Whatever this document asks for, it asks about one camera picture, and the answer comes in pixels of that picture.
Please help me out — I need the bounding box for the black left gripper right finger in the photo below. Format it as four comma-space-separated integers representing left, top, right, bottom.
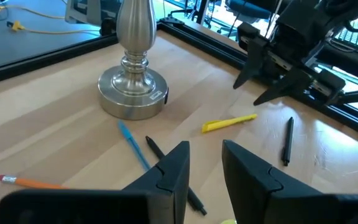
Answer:
222, 139, 358, 224

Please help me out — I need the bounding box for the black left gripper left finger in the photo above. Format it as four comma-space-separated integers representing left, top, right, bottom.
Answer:
0, 141, 191, 224

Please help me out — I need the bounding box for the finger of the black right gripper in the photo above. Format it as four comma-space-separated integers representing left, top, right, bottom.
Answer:
253, 70, 312, 106
232, 39, 269, 90

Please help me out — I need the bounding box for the long black pen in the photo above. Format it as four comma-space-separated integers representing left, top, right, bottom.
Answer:
145, 136, 208, 216

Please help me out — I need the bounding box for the thin black pen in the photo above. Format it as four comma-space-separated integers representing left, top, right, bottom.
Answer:
282, 116, 295, 167

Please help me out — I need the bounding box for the blue pen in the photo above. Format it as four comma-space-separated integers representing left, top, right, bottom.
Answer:
117, 120, 152, 172

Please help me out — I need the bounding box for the yellow pen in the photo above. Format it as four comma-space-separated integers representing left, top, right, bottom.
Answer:
201, 113, 258, 134

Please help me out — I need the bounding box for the orange pencil pink eraser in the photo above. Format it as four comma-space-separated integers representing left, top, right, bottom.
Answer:
0, 174, 70, 190

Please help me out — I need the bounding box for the silver table lamp white shade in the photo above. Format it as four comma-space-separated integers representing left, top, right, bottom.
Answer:
97, 0, 170, 121

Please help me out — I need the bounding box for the grey office chair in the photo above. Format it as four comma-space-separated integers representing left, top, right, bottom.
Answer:
65, 0, 119, 35

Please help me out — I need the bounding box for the black aluminium table frame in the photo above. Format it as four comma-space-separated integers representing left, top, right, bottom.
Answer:
0, 17, 358, 141

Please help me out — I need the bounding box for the yellow power cable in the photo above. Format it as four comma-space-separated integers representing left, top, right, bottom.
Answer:
0, 4, 101, 35

